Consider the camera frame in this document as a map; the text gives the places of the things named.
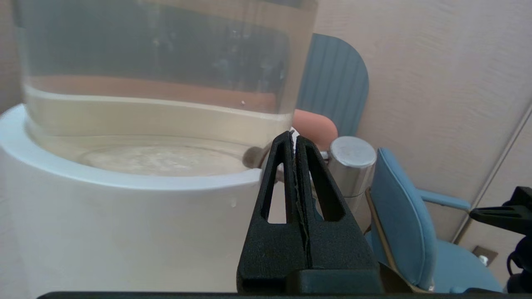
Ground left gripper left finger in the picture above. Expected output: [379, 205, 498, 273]
[237, 131, 310, 292]

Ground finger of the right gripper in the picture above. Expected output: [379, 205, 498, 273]
[470, 206, 532, 235]

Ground teal upholstered booth bench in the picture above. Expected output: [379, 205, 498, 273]
[296, 33, 369, 137]

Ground light blue chair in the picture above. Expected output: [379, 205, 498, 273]
[365, 147, 504, 294]

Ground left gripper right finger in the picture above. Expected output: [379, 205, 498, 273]
[295, 135, 381, 270]

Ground pink bolster cushion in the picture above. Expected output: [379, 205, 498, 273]
[292, 109, 338, 152]

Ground clear water dispenser white base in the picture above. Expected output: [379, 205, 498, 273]
[0, 0, 318, 293]

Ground steel water dispenser tap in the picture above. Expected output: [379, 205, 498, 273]
[320, 136, 377, 234]

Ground brass floor socket plate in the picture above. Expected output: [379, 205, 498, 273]
[472, 245, 499, 267]

